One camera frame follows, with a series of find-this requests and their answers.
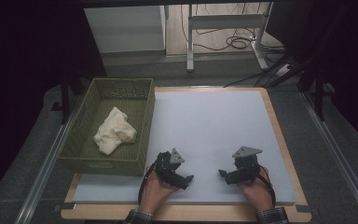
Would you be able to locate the white cabinet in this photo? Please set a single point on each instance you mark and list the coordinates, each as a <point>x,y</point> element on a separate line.
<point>124,29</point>

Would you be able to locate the green plastic basket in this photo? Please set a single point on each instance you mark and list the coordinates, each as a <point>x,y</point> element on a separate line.
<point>122,102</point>

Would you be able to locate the person's left hand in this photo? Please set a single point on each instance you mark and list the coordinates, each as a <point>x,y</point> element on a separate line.
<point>155,194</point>

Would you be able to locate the black metal stand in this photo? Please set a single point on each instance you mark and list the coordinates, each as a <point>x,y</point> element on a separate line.
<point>318,93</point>
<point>65,99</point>

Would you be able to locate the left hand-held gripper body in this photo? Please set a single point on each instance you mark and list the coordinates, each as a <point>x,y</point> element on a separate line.
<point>164,166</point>

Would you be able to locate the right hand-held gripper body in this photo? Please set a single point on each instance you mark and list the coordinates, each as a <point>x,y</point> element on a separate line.
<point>245,168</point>

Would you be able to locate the cream cloth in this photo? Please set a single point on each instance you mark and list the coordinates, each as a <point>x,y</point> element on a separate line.
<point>115,130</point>

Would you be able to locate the person's right hand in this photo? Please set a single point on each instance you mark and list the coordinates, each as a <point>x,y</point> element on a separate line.
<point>256,193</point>

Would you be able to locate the white desk frame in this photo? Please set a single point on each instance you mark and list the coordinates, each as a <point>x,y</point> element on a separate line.
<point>227,21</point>

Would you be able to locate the white power strip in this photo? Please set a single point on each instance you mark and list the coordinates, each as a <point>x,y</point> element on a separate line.
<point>283,71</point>

